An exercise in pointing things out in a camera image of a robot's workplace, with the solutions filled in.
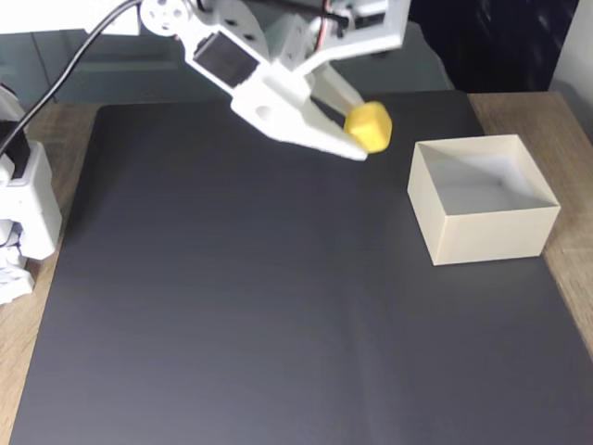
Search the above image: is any pale green door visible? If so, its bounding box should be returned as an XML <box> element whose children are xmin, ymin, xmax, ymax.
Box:
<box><xmin>27</xmin><ymin>27</ymin><xmax>233</xmax><ymax>107</ymax></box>

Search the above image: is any dark grey mat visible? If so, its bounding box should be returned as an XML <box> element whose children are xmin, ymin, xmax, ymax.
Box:
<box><xmin>8</xmin><ymin>90</ymin><xmax>593</xmax><ymax>445</ymax></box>

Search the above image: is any black cable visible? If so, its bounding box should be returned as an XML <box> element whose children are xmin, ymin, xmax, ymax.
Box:
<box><xmin>0</xmin><ymin>0</ymin><xmax>140</xmax><ymax>157</ymax></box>

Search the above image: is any white open box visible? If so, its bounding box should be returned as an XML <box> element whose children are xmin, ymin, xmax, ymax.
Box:
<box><xmin>407</xmin><ymin>133</ymin><xmax>562</xmax><ymax>267</ymax></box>

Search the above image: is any black cloth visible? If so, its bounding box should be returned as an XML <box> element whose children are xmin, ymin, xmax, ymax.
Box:
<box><xmin>397</xmin><ymin>0</ymin><xmax>581</xmax><ymax>94</ymax></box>

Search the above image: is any yellow cube block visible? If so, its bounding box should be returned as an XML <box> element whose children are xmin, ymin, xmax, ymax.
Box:
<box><xmin>343</xmin><ymin>101</ymin><xmax>394</xmax><ymax>154</ymax></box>

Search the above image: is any red white black servo wire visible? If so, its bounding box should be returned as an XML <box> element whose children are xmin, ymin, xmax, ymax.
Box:
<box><xmin>314</xmin><ymin>0</ymin><xmax>339</xmax><ymax>52</ymax></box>

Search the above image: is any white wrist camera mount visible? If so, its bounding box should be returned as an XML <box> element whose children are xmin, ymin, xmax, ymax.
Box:
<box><xmin>305</xmin><ymin>0</ymin><xmax>411</xmax><ymax>75</ymax></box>

